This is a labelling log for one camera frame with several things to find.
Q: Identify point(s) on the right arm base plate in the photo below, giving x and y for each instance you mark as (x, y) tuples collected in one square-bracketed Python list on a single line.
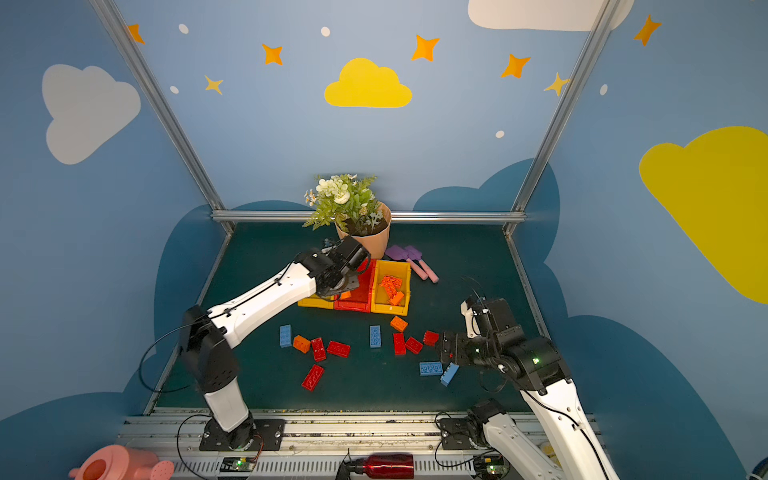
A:
[(460, 434)]

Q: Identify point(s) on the yellow bin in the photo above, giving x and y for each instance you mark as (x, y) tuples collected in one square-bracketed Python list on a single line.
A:
[(380, 300), (318, 302)]

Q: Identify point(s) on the orange lego brick small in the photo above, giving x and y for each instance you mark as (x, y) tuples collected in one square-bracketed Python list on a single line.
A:
[(397, 298)]

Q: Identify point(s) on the red lego brick lower left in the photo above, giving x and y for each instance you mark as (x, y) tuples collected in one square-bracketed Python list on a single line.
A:
[(313, 378)]

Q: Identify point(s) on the pink watering can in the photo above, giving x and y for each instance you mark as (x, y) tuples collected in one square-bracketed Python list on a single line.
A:
[(115, 462)]

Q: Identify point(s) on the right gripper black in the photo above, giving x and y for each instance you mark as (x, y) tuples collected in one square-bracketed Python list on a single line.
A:
[(452, 349)]

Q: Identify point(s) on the purple pink toy shovel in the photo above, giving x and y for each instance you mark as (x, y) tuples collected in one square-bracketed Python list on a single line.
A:
[(398, 253)]

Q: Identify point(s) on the orange lego brick square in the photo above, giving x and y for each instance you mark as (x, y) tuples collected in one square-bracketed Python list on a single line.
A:
[(398, 324)]

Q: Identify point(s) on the red lego brick middle left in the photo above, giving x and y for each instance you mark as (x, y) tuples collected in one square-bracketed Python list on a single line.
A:
[(339, 349)]

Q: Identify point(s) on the red lego brick upper left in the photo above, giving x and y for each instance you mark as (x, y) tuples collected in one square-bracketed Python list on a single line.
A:
[(318, 350)]

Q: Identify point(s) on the left yellow bin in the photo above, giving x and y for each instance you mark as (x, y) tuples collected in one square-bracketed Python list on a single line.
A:
[(318, 302)]

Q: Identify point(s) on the blue lego brick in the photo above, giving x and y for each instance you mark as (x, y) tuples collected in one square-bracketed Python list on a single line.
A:
[(375, 337), (286, 337), (431, 368), (449, 374)]

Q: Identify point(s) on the red lego brick smooth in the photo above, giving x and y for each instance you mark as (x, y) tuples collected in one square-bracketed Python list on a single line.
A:
[(431, 338)]

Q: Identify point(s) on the orange lego fence piece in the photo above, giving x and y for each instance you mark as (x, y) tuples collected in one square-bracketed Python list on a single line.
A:
[(391, 285)]

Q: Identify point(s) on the red metal bottle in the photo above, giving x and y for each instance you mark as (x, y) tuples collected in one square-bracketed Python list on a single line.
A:
[(378, 466)]

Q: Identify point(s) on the potted artificial flower plant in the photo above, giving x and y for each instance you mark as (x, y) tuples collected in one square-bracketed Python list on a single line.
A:
[(349, 203)]

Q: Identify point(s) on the red lego brick centre square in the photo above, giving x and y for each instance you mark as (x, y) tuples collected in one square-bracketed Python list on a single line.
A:
[(413, 345)]

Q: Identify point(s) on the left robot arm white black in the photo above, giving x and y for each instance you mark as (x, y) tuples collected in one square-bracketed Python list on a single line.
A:
[(208, 338)]

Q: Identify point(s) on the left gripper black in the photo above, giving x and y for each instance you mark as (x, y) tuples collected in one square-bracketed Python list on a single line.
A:
[(358, 257)]

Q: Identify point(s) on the red lego brick tall centre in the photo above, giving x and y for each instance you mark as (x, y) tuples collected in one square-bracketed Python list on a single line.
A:
[(399, 344)]

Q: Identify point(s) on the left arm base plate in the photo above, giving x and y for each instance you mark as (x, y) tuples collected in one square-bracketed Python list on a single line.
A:
[(267, 433)]

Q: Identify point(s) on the red middle bin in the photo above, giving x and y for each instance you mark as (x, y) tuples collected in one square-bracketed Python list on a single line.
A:
[(362, 295)]

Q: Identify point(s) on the blue lego brick tilted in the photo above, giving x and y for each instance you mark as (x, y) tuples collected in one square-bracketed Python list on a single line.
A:
[(449, 374)]

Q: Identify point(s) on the aluminium rail base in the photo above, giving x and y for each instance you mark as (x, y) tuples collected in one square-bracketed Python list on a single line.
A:
[(315, 443)]

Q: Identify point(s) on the right yellow bin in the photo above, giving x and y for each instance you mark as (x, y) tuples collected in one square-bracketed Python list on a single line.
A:
[(380, 300)]

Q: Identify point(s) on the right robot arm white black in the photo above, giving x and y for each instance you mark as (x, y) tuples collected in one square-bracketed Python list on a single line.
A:
[(494, 341)]

